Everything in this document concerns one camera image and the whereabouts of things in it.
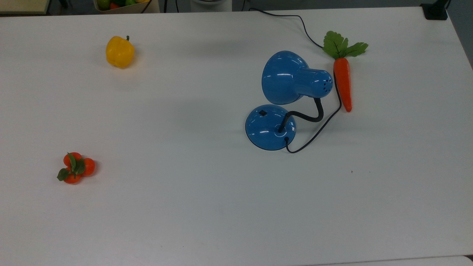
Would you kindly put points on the blue desk lamp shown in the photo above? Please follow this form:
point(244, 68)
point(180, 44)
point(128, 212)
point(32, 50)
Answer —
point(284, 75)

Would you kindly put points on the orange toy carrot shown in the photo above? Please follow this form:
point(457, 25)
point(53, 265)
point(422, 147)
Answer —
point(343, 81)

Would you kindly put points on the yellow toy bell pepper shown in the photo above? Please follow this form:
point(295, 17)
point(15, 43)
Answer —
point(119, 51)

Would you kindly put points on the orange tangerine cluster with leaves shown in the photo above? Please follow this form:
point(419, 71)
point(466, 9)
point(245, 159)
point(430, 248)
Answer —
point(88, 167)

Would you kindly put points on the beige fruit basket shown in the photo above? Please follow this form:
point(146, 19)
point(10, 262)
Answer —
point(125, 9)

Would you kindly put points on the beige flat board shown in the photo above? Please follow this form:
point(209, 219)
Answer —
point(22, 6)

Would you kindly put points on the black clamp mount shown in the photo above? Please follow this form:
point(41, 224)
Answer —
point(434, 13)

